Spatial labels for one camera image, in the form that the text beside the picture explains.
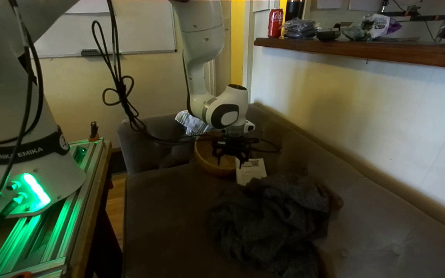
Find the white book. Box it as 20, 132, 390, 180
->
233, 155, 269, 186

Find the aluminium frame robot table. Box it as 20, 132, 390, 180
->
0, 137, 114, 278

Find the small red black tool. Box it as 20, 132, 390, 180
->
87, 120, 102, 143

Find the crumpled white paper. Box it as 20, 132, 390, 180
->
173, 108, 212, 138

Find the wooden bowl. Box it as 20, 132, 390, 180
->
193, 134, 241, 179

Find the white wall whiteboard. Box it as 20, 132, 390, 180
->
34, 0, 179, 58

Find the small black bowl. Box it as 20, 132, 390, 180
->
315, 29, 342, 43

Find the wooden counter shelf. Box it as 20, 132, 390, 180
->
252, 35, 445, 72

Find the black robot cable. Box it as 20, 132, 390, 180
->
90, 0, 206, 145

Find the red drink can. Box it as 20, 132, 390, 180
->
267, 7, 286, 40

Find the dark grey cloth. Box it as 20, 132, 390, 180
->
209, 171, 346, 278

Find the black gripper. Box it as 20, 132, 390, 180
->
212, 131, 263, 168

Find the grey plastic bag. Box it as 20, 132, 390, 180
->
283, 16, 320, 40

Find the purple white snack bag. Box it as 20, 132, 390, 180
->
368, 12, 405, 40

